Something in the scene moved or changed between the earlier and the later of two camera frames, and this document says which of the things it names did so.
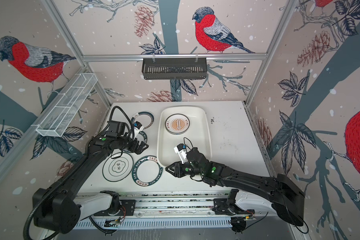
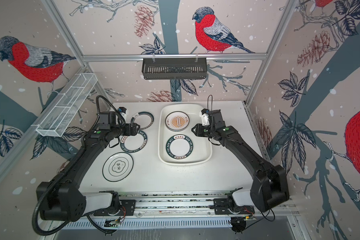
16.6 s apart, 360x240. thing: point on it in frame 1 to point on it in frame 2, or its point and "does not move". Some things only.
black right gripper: (178, 169) to (199, 128)
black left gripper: (141, 148) to (129, 131)
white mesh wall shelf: (66, 104) does not move
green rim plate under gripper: (142, 137) does not move
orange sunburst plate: (177, 124) does not move
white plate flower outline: (116, 169) does not move
